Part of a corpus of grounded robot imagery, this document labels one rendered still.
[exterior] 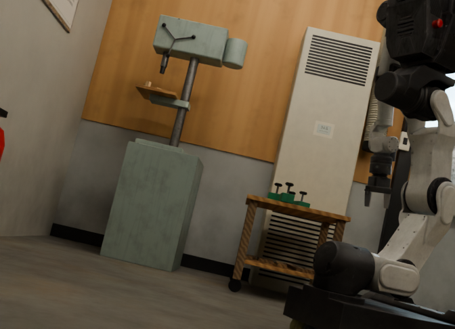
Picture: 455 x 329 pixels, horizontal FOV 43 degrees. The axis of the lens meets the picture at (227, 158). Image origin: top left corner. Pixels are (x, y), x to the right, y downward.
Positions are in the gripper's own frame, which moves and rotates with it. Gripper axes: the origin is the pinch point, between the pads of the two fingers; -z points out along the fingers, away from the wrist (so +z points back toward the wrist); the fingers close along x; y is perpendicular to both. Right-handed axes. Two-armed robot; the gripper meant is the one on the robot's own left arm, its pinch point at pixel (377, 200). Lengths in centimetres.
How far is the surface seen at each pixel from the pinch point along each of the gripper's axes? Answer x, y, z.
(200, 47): -10, 159, 85
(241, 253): -6, 90, -36
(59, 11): -102, 155, 85
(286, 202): 13, 80, -7
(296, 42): 73, 172, 108
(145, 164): -41, 153, 6
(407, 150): 138, 117, 37
